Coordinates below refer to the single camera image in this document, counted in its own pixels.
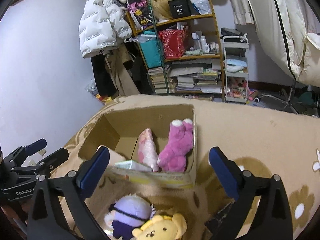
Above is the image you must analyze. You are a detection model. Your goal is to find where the yellow bear plush keychain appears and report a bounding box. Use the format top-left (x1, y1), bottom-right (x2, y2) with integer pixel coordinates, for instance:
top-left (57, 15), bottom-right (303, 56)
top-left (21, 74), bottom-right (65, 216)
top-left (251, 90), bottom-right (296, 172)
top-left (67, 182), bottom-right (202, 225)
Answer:
top-left (132, 213), bottom-right (187, 240)

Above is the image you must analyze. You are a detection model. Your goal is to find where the wooden bookshelf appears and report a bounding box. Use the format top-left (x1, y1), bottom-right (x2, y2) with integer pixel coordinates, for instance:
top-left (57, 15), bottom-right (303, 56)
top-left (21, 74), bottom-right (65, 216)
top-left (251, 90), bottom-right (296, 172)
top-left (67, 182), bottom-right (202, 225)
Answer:
top-left (126, 0), bottom-right (225, 98)

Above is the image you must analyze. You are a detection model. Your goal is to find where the stack of books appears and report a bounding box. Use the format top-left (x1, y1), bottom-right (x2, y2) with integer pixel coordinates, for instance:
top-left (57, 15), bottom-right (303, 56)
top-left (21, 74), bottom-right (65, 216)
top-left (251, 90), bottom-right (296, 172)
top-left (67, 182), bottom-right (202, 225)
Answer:
top-left (148, 58), bottom-right (222, 94)

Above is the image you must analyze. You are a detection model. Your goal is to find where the red gift bag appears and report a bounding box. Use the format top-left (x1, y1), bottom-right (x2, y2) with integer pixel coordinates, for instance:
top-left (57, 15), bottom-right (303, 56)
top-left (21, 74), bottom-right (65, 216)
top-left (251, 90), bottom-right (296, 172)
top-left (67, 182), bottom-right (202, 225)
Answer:
top-left (159, 29), bottom-right (188, 60)

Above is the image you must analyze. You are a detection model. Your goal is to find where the cardboard box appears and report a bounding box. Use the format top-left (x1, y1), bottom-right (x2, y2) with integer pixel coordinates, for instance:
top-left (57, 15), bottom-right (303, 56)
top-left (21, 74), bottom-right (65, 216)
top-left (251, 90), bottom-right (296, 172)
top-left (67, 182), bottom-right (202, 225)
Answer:
top-left (78, 105), bottom-right (196, 189)

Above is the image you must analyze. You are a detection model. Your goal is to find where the blonde wig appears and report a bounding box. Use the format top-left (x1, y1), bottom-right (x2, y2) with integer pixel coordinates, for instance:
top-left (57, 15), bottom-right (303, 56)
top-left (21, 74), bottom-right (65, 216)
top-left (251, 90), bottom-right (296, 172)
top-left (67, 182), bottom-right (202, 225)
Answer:
top-left (151, 0), bottom-right (173, 22)

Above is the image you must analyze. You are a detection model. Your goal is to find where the purple white plush doll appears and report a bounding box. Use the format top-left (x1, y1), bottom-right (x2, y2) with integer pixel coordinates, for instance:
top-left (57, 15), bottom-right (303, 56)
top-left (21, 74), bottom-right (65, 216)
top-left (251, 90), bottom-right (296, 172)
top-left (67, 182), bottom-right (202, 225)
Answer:
top-left (104, 194), bottom-right (156, 239)

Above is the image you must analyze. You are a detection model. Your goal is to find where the pink plush toy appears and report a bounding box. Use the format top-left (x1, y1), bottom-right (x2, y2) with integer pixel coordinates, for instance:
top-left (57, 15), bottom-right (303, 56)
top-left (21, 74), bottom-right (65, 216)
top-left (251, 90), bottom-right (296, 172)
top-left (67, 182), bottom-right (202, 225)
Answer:
top-left (157, 119), bottom-right (193, 172)

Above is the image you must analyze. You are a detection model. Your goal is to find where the light pink tissue pack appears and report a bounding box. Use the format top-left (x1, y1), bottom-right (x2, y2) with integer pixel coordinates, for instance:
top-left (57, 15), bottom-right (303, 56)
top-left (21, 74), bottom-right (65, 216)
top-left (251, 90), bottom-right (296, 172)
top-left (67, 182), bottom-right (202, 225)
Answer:
top-left (138, 128), bottom-right (159, 172)

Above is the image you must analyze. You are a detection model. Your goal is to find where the teal bag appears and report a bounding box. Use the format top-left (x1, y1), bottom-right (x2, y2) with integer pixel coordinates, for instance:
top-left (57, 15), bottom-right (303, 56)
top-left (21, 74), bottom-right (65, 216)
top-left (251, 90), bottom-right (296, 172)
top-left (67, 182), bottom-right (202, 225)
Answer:
top-left (138, 31), bottom-right (162, 68)

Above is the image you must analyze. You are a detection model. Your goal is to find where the beige patterned carpet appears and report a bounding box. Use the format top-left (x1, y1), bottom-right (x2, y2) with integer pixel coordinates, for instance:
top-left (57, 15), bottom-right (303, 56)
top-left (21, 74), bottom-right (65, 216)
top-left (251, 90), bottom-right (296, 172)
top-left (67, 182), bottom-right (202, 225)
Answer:
top-left (53, 95), bottom-right (319, 239)

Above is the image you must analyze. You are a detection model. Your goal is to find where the black box numbered 40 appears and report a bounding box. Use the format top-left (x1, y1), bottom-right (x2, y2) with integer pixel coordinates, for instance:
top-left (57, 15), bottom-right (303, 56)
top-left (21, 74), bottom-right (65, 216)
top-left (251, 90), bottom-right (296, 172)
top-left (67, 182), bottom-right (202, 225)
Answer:
top-left (168, 0), bottom-right (191, 19)

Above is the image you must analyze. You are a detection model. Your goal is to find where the white puffer jacket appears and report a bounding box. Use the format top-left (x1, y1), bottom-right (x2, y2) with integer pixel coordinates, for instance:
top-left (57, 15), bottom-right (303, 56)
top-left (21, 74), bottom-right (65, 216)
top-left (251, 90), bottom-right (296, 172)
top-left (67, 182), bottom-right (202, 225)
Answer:
top-left (79, 0), bottom-right (132, 58)

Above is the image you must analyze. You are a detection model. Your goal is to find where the wall socket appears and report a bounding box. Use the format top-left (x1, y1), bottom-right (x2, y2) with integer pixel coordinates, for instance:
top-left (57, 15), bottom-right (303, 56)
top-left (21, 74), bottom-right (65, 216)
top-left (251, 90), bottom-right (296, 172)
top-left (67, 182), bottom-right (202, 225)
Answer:
top-left (38, 148), bottom-right (47, 156)

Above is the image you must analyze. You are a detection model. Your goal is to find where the cream duvet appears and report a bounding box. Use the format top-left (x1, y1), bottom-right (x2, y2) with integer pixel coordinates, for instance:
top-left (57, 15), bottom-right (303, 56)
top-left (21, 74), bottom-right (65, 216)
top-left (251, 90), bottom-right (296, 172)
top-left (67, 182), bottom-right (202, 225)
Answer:
top-left (248, 0), bottom-right (319, 87)

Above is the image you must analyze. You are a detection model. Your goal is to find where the white rolling cart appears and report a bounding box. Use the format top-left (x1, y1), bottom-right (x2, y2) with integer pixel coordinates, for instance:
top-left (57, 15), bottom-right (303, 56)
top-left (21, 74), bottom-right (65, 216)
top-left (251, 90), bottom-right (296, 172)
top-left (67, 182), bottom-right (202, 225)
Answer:
top-left (222, 34), bottom-right (249, 104)

